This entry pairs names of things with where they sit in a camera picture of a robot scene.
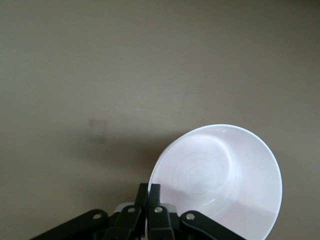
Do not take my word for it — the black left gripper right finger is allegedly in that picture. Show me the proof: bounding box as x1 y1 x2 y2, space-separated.
146 183 241 240

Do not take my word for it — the pale pink bowl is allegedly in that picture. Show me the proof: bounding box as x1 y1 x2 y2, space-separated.
149 123 284 240

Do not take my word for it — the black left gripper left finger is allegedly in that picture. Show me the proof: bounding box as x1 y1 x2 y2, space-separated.
29 183 149 240

